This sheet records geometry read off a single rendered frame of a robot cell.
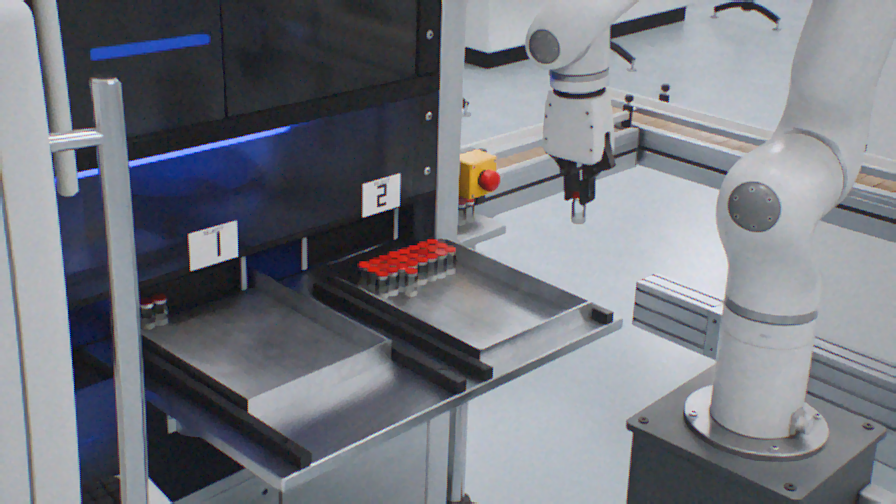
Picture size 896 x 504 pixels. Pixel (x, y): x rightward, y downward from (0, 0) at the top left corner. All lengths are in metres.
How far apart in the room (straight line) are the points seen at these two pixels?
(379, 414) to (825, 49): 0.74
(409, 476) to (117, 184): 1.44
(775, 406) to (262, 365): 0.73
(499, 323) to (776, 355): 0.47
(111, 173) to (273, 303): 0.97
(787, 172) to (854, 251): 1.79
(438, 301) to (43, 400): 1.01
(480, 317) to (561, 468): 1.30
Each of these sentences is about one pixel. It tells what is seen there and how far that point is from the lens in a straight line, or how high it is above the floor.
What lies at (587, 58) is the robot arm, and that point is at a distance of 1.75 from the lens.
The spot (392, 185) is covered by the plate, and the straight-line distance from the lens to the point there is 2.13.
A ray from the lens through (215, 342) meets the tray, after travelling 1.94.
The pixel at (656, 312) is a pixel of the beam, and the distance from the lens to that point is 3.01.
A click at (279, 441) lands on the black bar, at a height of 0.90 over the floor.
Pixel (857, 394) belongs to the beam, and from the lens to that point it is 2.79.
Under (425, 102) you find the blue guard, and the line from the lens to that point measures 2.14.
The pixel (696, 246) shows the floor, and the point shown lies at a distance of 4.69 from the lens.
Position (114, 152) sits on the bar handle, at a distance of 1.11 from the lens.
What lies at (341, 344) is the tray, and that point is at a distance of 1.92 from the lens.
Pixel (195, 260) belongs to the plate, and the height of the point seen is 1.00.
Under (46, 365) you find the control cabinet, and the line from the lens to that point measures 1.15.
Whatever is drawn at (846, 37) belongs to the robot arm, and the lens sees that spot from 1.59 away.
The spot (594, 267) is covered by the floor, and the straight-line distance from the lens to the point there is 4.42.
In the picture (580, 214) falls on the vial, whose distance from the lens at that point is 1.86.
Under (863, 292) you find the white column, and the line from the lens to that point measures 3.40.
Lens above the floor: 1.78
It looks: 23 degrees down
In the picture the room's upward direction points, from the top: 2 degrees clockwise
